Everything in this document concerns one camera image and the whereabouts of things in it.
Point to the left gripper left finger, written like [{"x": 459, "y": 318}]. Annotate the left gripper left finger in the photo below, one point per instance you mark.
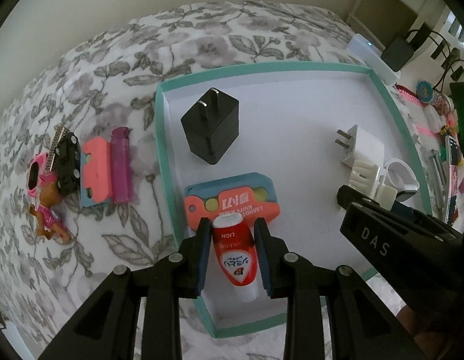
[{"x": 204, "y": 245}]

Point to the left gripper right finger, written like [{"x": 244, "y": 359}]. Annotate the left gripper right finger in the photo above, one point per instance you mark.
[{"x": 262, "y": 237}]

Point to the red white lion tube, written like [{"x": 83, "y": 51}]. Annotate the red white lion tube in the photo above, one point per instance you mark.
[{"x": 236, "y": 254}]

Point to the orange carrot knife card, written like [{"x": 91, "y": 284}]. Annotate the orange carrot knife card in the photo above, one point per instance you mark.
[{"x": 252, "y": 195}]

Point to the white smartwatch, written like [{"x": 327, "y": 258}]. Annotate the white smartwatch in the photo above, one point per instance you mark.
[{"x": 401, "y": 177}]

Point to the magenta lighter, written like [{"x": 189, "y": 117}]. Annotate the magenta lighter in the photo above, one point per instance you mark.
[{"x": 120, "y": 166}]

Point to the black usb charger cube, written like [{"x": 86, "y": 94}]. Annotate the black usb charger cube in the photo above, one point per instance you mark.
[{"x": 211, "y": 125}]

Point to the white usb charger cube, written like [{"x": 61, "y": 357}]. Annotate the white usb charger cube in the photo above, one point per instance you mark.
[{"x": 360, "y": 145}]

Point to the brown pink toy dog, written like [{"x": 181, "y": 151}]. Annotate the brown pink toy dog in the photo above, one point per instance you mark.
[{"x": 49, "y": 197}]

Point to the black toy car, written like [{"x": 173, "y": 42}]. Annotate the black toy car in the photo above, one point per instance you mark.
[{"x": 67, "y": 164}]

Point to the gold patterned lighter case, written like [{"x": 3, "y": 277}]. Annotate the gold patterned lighter case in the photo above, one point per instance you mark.
[{"x": 60, "y": 133}]

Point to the pink kids band watch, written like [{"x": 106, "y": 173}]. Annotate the pink kids band watch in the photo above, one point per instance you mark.
[{"x": 35, "y": 170}]

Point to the grey metal phone stand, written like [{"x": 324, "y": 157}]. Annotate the grey metal phone stand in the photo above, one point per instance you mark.
[{"x": 439, "y": 181}]

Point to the smartphone on stand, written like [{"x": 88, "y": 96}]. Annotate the smartphone on stand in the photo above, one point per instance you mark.
[{"x": 453, "y": 158}]

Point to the teal shallow cardboard tray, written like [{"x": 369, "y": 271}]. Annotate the teal shallow cardboard tray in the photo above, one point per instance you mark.
[{"x": 289, "y": 114}]

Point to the floral grey white blanket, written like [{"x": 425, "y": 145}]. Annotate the floral grey white blanket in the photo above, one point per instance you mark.
[{"x": 107, "y": 82}]

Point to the pink white crochet mat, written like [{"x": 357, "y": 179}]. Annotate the pink white crochet mat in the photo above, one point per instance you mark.
[{"x": 429, "y": 124}]

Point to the round blue sticker jar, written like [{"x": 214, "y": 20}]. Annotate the round blue sticker jar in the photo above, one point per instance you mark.
[{"x": 424, "y": 91}]

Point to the black power adapter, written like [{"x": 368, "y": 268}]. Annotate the black power adapter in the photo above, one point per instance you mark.
[{"x": 397, "y": 54}]

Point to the white power strip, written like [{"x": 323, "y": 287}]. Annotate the white power strip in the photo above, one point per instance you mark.
[{"x": 362, "y": 48}]

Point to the white cut-out shelf panel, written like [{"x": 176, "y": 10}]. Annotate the white cut-out shelf panel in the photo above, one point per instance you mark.
[{"x": 446, "y": 51}]

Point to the white side shelf unit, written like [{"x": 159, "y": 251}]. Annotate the white side shelf unit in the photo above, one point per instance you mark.
[{"x": 381, "y": 20}]

